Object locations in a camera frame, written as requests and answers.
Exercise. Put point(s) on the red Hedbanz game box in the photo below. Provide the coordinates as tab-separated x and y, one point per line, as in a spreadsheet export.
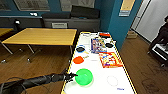
110	60

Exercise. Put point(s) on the green plate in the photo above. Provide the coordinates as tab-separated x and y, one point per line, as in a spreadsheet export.
84	77

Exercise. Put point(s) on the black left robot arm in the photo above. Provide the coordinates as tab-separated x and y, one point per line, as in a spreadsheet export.
33	81

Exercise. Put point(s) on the yellow wall poster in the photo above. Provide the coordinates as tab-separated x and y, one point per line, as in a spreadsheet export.
126	7

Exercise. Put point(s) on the person in dark clothes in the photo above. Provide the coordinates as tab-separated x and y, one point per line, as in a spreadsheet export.
161	36

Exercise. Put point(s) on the red flat tray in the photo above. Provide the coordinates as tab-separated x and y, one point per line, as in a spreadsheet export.
104	34

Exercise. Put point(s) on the black bowl blue rim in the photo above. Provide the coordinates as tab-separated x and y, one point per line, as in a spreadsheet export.
80	49

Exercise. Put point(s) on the small white ledge object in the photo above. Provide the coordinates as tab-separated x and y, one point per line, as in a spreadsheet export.
33	14

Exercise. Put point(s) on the small flat orange bowl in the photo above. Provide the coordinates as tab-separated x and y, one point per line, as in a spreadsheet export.
78	60

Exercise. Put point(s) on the black wheeled cart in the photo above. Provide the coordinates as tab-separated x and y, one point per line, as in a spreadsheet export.
160	53

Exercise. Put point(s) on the small black rounded object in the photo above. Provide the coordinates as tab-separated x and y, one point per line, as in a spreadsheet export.
17	23

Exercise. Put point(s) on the small black bowl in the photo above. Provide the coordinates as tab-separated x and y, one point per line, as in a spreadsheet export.
109	44

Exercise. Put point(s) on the wooden top office table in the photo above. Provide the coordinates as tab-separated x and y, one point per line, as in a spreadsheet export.
5	32
43	36

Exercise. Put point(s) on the large interior window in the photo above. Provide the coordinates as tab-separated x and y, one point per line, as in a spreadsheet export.
76	4

